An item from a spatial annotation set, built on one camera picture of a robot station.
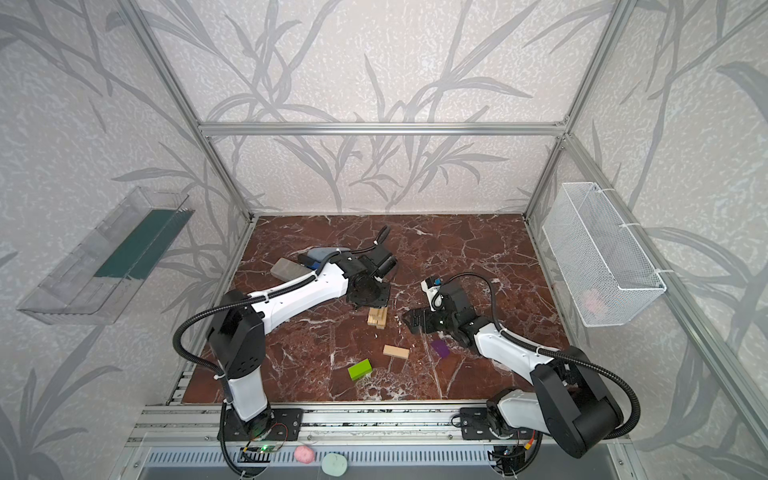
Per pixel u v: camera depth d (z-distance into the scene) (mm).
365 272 619
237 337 459
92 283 641
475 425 729
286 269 1014
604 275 618
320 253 1052
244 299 486
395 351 849
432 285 788
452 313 682
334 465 666
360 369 817
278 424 727
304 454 679
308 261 1021
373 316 881
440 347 858
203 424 752
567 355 447
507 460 728
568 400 417
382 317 893
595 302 723
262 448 708
